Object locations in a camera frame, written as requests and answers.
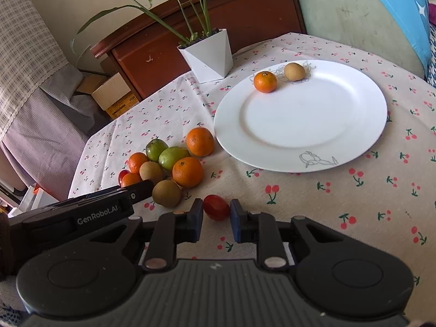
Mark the cardboard box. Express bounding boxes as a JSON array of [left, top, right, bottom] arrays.
[[91, 72, 140, 120]]

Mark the brown round fruit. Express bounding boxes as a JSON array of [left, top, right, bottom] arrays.
[[139, 161, 166, 185], [284, 63, 306, 82], [152, 180, 182, 208]]

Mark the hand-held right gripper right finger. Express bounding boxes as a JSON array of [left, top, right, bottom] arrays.
[[230, 199, 342, 270]]

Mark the blue printed pillow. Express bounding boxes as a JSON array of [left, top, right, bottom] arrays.
[[335, 0, 431, 70]]

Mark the purple grey cloth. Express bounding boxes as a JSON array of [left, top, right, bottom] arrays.
[[0, 65, 113, 201]]

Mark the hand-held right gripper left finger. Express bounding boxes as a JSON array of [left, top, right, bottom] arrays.
[[91, 198, 204, 271]]

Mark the large orange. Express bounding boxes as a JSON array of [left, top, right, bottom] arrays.
[[172, 157, 204, 189], [186, 127, 215, 158]]

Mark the white round plate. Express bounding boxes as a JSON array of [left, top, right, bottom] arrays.
[[213, 60, 388, 173]]

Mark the green round fruit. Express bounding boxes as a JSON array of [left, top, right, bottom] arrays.
[[145, 138, 169, 163], [158, 146, 190, 172]]

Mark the cherry print tablecloth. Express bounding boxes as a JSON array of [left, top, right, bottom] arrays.
[[0, 32, 436, 314]]

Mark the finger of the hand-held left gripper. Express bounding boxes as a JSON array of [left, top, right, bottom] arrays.
[[120, 180, 155, 208]]

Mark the pale green cushion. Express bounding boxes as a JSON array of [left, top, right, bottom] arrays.
[[293, 0, 426, 79]]

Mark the checkered beige cloth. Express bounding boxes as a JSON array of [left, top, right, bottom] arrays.
[[0, 0, 70, 137]]

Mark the white angular plant pot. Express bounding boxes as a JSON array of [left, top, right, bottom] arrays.
[[177, 29, 234, 84]]

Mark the small orange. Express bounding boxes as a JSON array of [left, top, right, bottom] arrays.
[[128, 153, 150, 174], [253, 71, 278, 93], [121, 172, 142, 188]]

